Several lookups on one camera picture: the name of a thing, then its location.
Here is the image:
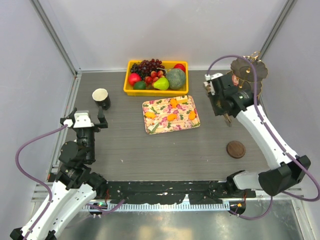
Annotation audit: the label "metal serving tongs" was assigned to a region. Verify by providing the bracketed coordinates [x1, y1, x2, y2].
[223, 113, 232, 127]

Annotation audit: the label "yellow plastic fruit bin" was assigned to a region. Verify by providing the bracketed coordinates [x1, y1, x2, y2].
[123, 60, 189, 97]

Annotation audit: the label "yellow layered cake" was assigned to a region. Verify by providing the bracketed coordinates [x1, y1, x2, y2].
[175, 95, 189, 103]

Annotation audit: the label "green white cake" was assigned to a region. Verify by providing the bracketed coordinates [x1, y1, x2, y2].
[147, 122, 159, 133]

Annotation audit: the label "floral serving tray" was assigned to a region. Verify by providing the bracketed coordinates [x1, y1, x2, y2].
[142, 95, 201, 135]

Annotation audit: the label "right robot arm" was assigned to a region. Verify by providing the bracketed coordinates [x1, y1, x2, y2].
[203, 73, 311, 197]

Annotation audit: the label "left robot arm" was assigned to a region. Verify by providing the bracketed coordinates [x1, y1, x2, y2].
[10, 107, 108, 240]

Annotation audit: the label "black paper cup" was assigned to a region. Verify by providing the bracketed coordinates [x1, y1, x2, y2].
[92, 88, 111, 110]

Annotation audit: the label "three-tier black cake stand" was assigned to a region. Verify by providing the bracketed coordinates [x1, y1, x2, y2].
[227, 51, 269, 98]

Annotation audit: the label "orange fish cookie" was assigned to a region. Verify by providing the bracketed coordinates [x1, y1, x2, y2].
[188, 111, 197, 121]
[167, 113, 178, 122]
[145, 111, 156, 119]
[170, 98, 178, 108]

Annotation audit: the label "round wooden coaster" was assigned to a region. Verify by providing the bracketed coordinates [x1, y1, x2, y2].
[226, 140, 246, 159]

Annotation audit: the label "green lime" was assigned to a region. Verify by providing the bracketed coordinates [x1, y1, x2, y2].
[133, 81, 147, 90]

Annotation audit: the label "green melon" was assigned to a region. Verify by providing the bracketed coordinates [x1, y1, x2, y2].
[166, 68, 186, 90]

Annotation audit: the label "red apple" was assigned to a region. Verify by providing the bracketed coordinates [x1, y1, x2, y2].
[128, 73, 142, 86]

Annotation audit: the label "green pear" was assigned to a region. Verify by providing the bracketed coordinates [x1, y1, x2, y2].
[153, 77, 170, 91]

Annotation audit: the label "dark red grape bunch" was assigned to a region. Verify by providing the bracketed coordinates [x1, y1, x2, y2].
[129, 58, 165, 78]

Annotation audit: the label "red cherries cluster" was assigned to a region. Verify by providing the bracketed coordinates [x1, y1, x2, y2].
[144, 70, 165, 86]

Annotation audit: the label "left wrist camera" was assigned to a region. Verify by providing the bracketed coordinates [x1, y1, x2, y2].
[60, 110, 94, 129]

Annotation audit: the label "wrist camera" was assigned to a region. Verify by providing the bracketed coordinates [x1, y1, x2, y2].
[60, 110, 94, 129]
[203, 73, 223, 95]

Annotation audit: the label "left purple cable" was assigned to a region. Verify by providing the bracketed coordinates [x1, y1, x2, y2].
[13, 124, 70, 240]

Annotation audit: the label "purple cable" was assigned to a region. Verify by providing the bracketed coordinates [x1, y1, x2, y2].
[207, 54, 320, 221]
[13, 124, 70, 240]

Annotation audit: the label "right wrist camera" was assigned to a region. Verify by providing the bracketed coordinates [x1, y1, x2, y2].
[203, 73, 223, 95]

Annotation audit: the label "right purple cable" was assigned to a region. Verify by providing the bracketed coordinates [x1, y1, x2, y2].
[207, 54, 320, 221]

